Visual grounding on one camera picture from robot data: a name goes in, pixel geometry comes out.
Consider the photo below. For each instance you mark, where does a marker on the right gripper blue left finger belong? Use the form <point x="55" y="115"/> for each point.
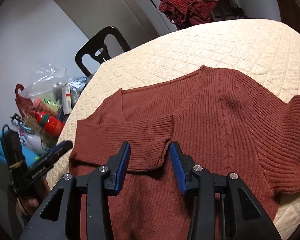
<point x="59" y="215"/>

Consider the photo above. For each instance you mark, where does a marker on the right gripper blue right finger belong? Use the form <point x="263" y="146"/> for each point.
<point x="243" y="216"/>

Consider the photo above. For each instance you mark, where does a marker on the rust red knit sweater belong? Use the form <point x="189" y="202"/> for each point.
<point x="225" y="120"/>

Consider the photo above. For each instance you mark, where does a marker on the person left hand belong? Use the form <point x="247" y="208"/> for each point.
<point x="28" y="204"/>

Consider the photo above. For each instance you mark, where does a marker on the white spray bottle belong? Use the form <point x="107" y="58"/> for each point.
<point x="33" y="142"/>

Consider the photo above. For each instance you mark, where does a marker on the red reindeer thermos bottle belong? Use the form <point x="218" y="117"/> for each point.
<point x="48" y="123"/>

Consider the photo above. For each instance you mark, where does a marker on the red gift bag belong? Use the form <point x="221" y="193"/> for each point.
<point x="25" y="106"/>

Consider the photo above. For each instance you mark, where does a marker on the pink green snack packet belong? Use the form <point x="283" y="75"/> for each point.
<point x="46" y="105"/>

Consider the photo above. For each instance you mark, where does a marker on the white medicine box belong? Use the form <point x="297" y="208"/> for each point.
<point x="66" y="99"/>

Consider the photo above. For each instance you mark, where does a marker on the clear plastic bag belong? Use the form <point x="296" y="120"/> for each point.
<point x="44" y="79"/>

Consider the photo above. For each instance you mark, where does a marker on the black chair behind table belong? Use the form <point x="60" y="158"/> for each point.
<point x="97" y="49"/>

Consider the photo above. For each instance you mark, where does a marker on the beige quilted table cover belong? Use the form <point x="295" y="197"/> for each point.
<point x="264" y="50"/>

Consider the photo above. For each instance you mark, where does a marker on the grey refrigerator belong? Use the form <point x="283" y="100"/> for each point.
<point x="139" y="21"/>

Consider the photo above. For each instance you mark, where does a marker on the red black checkered cloth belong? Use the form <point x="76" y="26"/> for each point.
<point x="187" y="13"/>

